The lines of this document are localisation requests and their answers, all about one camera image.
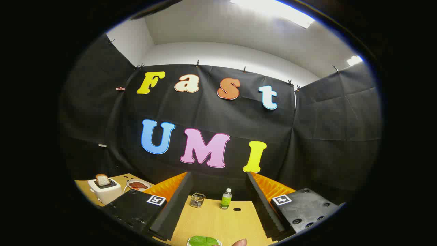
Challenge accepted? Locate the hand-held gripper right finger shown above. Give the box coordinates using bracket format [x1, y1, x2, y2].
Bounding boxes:
[246, 172, 346, 240]

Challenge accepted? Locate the white toaster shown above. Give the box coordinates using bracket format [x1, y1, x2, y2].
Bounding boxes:
[88, 178, 123, 205]

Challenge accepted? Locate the long ceiling light panel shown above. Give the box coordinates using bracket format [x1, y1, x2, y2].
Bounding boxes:
[231, 0, 315, 29]

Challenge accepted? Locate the metal wire utensil holder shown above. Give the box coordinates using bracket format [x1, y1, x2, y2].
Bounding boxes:
[190, 193, 206, 208]

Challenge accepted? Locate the green label drink bottle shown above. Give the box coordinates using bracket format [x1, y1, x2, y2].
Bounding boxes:
[220, 188, 233, 210]

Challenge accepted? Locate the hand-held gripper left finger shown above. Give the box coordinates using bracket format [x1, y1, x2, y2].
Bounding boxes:
[101, 172, 194, 242]

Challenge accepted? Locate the green lettuce leaf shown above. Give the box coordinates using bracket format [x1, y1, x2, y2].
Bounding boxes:
[188, 236, 220, 246]

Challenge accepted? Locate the white oval steak plate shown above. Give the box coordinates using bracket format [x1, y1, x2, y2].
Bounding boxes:
[126, 179, 152, 192]

